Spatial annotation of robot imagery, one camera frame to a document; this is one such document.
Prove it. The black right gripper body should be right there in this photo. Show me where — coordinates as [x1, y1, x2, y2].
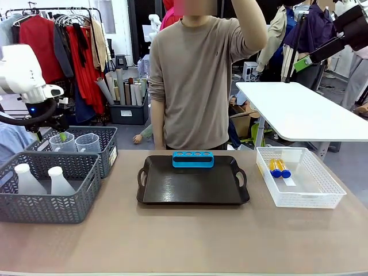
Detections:
[333, 5, 368, 52]

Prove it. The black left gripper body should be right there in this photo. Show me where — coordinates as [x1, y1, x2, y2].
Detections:
[24, 99, 70, 133]

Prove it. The clear plastic measuring beaker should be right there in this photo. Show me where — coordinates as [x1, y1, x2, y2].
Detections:
[49, 132, 78, 153]
[74, 133, 101, 153]

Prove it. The white translucent conical flask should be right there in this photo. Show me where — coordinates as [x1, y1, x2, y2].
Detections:
[14, 163, 48, 196]
[47, 166, 77, 196]

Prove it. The person's left forearm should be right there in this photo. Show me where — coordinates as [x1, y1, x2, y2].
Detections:
[231, 0, 269, 57]

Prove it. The person's right forearm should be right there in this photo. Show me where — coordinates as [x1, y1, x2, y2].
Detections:
[149, 99, 167, 143]

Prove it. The mannequin in purple shirt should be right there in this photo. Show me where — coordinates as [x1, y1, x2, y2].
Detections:
[283, 2, 338, 55]

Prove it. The light blue shirt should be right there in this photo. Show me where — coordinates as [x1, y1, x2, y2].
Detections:
[0, 120, 36, 166]

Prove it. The black tripod pole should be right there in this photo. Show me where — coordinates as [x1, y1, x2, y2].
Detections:
[286, 11, 310, 84]

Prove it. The grey trousers figure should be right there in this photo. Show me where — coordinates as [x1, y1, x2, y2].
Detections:
[340, 47, 368, 112]

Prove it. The grey plastic patterned basket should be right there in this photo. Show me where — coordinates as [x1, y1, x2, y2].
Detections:
[24, 125, 118, 179]
[0, 151, 102, 224]

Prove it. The long red dress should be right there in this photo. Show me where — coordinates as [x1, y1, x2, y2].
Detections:
[66, 25, 106, 116]

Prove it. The mannequin in beige coat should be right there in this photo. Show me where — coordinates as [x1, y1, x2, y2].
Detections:
[256, 4, 300, 83]

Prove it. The grey paper roll slanted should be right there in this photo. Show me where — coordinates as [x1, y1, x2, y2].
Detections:
[94, 77, 115, 106]

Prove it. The white desk top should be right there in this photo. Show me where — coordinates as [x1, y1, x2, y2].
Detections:
[235, 82, 368, 142]

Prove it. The dark grey jacket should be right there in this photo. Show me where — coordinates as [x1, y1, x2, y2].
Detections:
[53, 24, 75, 79]

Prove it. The dark storage bin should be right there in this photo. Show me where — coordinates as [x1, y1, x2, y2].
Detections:
[108, 91, 150, 125]

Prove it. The red jacket on hanger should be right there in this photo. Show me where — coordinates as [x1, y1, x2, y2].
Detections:
[19, 16, 66, 84]

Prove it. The tall grey paper roll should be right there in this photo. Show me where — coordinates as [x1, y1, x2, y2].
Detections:
[116, 68, 127, 106]

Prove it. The small white box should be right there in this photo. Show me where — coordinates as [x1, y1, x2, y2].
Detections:
[243, 61, 258, 82]

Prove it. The black hanging scarf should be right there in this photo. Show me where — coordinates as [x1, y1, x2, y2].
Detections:
[72, 22, 90, 68]

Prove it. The beige hanging garment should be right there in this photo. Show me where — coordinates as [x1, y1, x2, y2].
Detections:
[90, 18, 112, 72]

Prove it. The pale grey hanging garment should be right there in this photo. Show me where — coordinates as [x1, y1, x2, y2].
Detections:
[0, 13, 24, 47]

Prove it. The white desk leg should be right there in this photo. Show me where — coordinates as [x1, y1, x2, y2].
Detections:
[254, 114, 267, 150]

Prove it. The green chair base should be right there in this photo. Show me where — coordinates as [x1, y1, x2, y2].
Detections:
[240, 122, 274, 144]

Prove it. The cardboard box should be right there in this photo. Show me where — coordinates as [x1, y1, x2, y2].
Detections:
[229, 105, 261, 139]

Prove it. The black clothes rack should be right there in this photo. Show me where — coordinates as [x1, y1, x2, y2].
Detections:
[0, 7, 105, 127]

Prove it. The blue test tube rack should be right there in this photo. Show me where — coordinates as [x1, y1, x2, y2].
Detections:
[171, 150, 216, 168]

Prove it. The person in beige sweater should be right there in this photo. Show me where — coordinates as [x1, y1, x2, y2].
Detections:
[148, 16, 268, 151]

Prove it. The black serving tray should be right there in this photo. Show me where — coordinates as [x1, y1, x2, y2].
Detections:
[136, 155, 250, 205]

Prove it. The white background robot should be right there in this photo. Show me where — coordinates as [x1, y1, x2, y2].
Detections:
[148, 13, 162, 41]

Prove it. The white perforated plastic basket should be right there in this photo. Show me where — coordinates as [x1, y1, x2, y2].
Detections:
[255, 146, 347, 209]

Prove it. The pink red garment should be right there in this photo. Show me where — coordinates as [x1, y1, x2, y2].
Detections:
[159, 0, 185, 31]

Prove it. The black robot cable hose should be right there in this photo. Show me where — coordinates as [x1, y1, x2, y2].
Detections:
[0, 99, 58, 127]

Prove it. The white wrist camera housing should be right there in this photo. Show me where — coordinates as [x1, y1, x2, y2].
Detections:
[43, 84, 64, 100]

